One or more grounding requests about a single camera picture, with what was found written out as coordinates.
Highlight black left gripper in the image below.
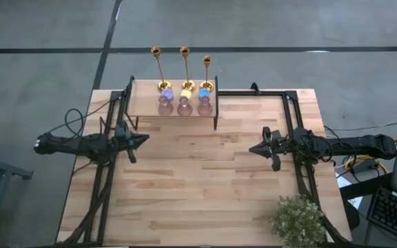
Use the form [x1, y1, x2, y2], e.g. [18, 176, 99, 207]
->
[103, 120, 150, 165]

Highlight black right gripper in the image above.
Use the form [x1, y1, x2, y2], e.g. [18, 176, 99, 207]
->
[248, 125, 293, 172]

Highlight pink ribbed glass candle holder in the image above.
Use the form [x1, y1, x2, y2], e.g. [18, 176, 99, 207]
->
[176, 96, 194, 117]
[157, 96, 174, 116]
[197, 96, 214, 117]

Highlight purple candle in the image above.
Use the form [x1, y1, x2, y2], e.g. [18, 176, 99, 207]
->
[160, 88, 174, 103]

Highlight tall gold candlestick holder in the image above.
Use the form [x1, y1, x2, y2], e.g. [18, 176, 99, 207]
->
[179, 45, 196, 93]
[150, 46, 172, 93]

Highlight short gold candlestick holder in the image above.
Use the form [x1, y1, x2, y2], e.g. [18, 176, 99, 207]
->
[198, 54, 215, 92]

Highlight artificial plant with white flowers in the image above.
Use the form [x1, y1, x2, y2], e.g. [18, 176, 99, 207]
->
[269, 194, 327, 248]

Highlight white paper sheet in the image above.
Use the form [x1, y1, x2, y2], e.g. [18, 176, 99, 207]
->
[335, 172, 364, 210]

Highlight black power adapter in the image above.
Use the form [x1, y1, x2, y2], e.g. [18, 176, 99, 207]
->
[352, 161, 380, 175]

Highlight black keyboard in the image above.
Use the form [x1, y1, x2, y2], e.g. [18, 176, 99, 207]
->
[367, 185, 397, 245]

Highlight black aluminium rig frame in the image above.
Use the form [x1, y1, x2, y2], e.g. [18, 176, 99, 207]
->
[57, 77, 353, 248]

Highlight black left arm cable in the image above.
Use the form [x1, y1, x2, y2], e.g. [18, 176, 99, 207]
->
[46, 99, 130, 138]

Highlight yellow cable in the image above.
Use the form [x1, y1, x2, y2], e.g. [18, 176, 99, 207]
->
[345, 137, 397, 175]

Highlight white cable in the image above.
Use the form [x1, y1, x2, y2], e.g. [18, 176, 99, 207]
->
[336, 119, 397, 169]

